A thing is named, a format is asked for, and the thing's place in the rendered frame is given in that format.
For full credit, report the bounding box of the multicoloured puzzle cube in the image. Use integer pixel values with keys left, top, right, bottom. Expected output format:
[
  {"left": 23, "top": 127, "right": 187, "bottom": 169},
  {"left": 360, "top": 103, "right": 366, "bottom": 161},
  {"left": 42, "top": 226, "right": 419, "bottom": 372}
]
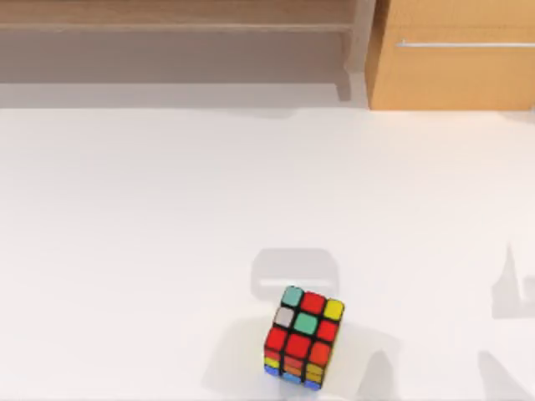
[{"left": 262, "top": 285, "right": 346, "bottom": 393}]

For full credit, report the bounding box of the open wooden shelf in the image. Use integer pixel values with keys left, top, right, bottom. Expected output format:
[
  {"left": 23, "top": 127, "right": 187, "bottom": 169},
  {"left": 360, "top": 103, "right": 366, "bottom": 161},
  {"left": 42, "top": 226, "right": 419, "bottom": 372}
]
[{"left": 0, "top": 0, "right": 378, "bottom": 103}]

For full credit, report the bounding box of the wooden cupboard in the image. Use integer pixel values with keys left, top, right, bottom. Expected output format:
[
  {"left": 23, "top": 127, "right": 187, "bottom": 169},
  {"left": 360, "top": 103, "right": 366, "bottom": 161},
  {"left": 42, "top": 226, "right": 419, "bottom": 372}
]
[{"left": 364, "top": 0, "right": 535, "bottom": 112}]

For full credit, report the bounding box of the long metal handle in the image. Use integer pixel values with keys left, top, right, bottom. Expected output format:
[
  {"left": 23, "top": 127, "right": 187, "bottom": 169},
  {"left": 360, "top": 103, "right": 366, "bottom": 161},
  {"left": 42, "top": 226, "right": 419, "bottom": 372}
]
[{"left": 396, "top": 38, "right": 535, "bottom": 49}]

